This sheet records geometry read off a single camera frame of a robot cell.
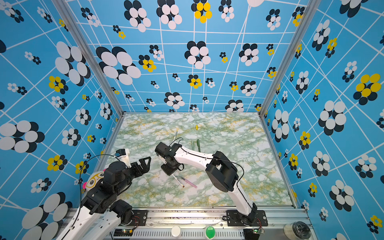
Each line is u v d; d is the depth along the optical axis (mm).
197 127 1105
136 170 637
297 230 618
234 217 737
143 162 654
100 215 503
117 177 526
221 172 509
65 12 696
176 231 642
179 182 844
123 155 642
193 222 731
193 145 1017
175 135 1058
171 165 736
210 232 620
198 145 1016
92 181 785
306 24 733
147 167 666
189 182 847
